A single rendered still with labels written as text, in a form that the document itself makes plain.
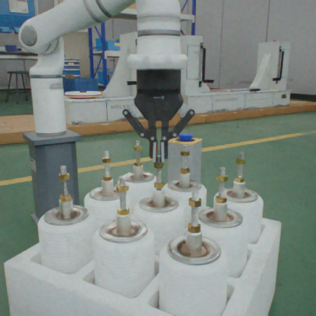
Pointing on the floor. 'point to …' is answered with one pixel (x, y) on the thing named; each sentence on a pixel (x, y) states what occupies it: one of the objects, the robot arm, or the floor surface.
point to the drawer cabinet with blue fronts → (71, 67)
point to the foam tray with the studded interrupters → (12, 281)
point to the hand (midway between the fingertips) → (158, 150)
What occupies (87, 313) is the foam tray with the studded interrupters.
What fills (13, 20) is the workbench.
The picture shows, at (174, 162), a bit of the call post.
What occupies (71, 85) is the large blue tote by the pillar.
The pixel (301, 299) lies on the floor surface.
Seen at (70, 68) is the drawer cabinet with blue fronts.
